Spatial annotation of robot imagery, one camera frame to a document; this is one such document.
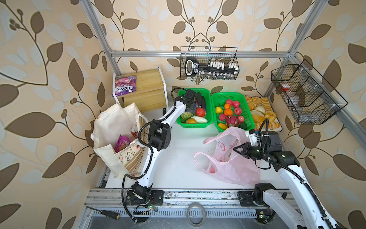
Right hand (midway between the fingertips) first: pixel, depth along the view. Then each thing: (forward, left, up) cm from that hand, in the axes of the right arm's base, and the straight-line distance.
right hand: (234, 150), depth 74 cm
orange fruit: (+37, -6, -10) cm, 39 cm away
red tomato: (+36, +15, -10) cm, 40 cm away
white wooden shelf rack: (+47, +51, -1) cm, 69 cm away
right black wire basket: (+26, -43, +14) cm, 53 cm away
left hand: (+38, +22, -5) cm, 45 cm away
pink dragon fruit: (+25, -5, -7) cm, 26 cm away
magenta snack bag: (+9, +62, -3) cm, 63 cm away
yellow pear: (+23, 0, -10) cm, 25 cm away
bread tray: (+39, -33, -12) cm, 53 cm away
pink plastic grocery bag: (-7, +5, -1) cm, 8 cm away
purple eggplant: (+47, +11, -14) cm, 50 cm away
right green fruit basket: (+51, -2, -12) cm, 52 cm away
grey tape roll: (-21, +20, -20) cm, 35 cm away
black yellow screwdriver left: (-24, +64, -14) cm, 70 cm away
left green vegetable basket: (+54, +8, -9) cm, 55 cm away
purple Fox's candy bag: (+34, +60, +18) cm, 71 cm away
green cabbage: (+33, +26, -10) cm, 43 cm away
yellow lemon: (+39, 0, -12) cm, 41 cm away
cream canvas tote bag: (+17, +66, +5) cm, 68 cm away
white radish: (+30, +15, -12) cm, 36 cm away
